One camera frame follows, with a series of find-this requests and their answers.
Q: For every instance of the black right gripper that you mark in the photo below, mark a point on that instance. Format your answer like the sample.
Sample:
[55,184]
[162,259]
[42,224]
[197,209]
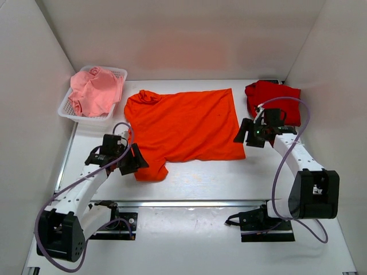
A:
[246,125]

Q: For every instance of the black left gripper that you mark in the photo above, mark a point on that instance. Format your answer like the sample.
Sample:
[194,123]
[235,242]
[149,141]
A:
[137,160]

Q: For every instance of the orange t shirt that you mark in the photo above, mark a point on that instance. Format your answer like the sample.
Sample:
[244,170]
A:
[182,127]

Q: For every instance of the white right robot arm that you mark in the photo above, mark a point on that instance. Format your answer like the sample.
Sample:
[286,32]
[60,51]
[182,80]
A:
[315,190]

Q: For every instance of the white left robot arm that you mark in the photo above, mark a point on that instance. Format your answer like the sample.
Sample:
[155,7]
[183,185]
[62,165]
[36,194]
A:
[65,227]

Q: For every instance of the red folded t shirt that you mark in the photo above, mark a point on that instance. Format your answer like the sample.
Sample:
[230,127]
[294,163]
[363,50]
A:
[262,91]

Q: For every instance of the pink t shirt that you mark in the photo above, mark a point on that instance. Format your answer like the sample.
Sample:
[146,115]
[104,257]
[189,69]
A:
[94,92]

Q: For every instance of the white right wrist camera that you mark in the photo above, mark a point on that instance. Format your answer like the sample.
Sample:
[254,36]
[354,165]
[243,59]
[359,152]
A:
[259,112]

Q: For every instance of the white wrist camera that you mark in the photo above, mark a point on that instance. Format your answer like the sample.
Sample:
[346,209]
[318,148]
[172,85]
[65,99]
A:
[259,112]
[125,134]

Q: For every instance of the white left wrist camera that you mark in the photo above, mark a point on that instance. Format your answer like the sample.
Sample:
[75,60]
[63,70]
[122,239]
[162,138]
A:
[125,134]

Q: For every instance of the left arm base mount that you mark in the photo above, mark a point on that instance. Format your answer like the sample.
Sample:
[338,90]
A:
[124,226]

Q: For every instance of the aluminium table rail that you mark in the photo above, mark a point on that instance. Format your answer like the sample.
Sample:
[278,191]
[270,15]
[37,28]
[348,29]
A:
[192,203]

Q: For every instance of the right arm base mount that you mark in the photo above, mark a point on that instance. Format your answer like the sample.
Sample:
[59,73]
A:
[257,226]

